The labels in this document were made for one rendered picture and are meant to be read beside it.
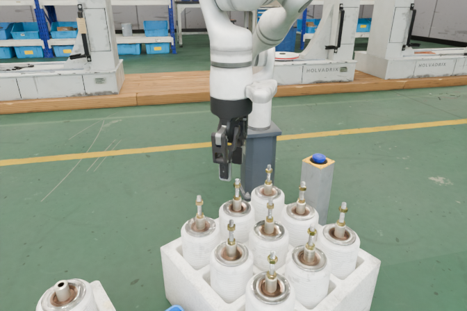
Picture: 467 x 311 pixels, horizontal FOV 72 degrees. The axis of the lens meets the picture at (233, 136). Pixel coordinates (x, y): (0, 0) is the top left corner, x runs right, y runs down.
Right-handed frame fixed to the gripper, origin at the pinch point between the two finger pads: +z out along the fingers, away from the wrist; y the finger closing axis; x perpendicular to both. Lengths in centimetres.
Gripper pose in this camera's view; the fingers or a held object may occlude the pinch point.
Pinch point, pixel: (231, 165)
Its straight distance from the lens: 61.5
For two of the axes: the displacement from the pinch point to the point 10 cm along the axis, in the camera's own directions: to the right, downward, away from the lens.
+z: 0.0, 9.2, 3.9
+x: 9.5, 1.3, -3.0
